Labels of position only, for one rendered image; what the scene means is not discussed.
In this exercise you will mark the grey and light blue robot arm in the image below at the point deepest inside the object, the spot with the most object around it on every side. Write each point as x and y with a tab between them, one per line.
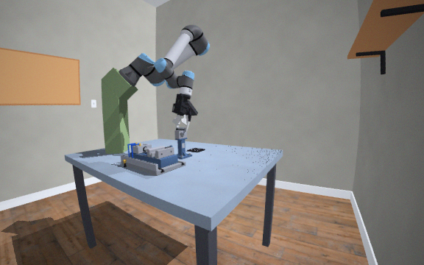
162	70

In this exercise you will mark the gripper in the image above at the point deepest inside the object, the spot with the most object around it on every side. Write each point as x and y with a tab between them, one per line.
182	110

